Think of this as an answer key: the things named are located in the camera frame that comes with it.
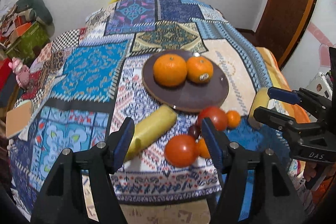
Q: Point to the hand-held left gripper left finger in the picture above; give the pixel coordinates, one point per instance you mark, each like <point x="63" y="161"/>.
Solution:
<point x="128" y="134"/>

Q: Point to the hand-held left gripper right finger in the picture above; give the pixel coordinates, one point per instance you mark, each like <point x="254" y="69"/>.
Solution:
<point x="210" y="138"/>

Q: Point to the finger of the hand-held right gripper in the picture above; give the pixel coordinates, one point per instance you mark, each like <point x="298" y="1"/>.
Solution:
<point x="273" y="117"/>
<point x="282" y="95"/>

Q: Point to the short yellow banana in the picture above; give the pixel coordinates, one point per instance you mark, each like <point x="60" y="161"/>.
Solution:
<point x="260" y="102"/>

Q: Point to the person's right hand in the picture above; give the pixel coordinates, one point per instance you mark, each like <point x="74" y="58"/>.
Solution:
<point x="309" y="169"/>

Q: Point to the small tangerine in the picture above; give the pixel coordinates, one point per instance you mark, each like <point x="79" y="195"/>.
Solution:
<point x="233" y="119"/>
<point x="202" y="149"/>

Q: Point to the dark red plum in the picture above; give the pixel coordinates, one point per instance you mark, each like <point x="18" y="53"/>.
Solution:
<point x="194" y="131"/>

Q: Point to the orange blanket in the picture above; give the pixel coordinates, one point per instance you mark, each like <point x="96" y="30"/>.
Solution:
<point x="278" y="74"/>

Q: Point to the red tomato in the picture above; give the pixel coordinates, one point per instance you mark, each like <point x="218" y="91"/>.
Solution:
<point x="181" y="151"/>
<point x="215" y="116"/>

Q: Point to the long yellow banana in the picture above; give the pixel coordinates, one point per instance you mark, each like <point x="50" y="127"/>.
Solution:
<point x="152" y="129"/>

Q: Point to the white case with sticker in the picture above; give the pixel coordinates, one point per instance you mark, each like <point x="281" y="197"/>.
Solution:
<point x="319" y="83"/>

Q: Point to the brown round plate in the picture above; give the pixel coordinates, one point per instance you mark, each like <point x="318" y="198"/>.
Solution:
<point x="183" y="94"/>

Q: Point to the large orange with sticker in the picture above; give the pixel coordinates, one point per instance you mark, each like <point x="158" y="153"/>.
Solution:
<point x="199" y="67"/>

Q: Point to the patchwork printed blanket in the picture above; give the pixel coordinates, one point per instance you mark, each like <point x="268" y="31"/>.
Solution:
<point x="89" y="74"/>

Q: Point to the large plain orange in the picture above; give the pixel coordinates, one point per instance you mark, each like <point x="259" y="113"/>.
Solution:
<point x="169" y="70"/>

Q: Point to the pink toy figure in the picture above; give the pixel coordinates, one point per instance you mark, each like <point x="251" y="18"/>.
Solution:
<point x="19" y="73"/>

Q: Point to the green patterned box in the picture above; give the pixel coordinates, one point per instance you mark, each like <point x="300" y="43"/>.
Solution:
<point x="32" y="39"/>

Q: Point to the red box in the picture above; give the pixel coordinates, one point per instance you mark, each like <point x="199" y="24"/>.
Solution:
<point x="5" y="71"/>

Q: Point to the dark green cushion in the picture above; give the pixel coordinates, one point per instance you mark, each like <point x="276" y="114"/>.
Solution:
<point x="39" y="7"/>

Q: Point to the pile of boxes and papers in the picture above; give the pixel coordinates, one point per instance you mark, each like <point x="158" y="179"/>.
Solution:
<point x="13" y="24"/>

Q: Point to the pink wall sticker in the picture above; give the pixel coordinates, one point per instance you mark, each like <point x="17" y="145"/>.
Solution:
<point x="323" y="50"/>

